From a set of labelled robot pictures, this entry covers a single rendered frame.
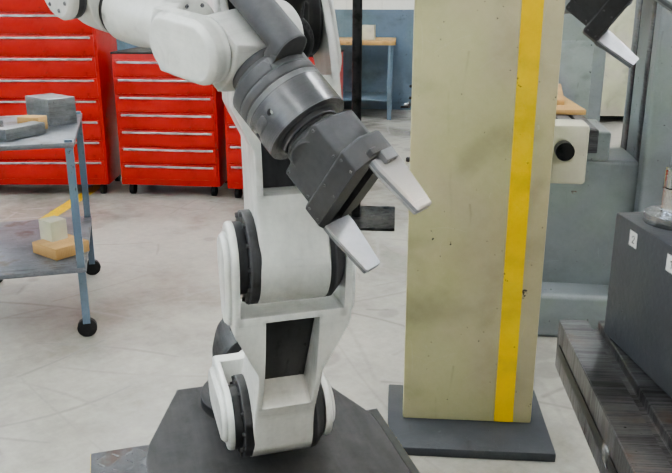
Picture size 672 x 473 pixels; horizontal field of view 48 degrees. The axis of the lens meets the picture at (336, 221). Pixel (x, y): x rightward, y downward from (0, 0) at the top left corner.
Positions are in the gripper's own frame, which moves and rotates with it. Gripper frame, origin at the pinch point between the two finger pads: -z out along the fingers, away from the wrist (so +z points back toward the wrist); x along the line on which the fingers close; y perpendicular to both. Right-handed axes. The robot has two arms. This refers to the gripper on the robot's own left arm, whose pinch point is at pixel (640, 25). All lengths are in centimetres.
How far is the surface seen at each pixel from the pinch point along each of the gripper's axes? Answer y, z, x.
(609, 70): 620, 1, -482
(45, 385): -52, 73, -231
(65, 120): 30, 160, -234
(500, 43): 76, 27, -83
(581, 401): -36, -28, -25
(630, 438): -44, -31, -11
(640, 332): -25.5, -27.8, -17.9
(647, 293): -23.5, -24.4, -13.5
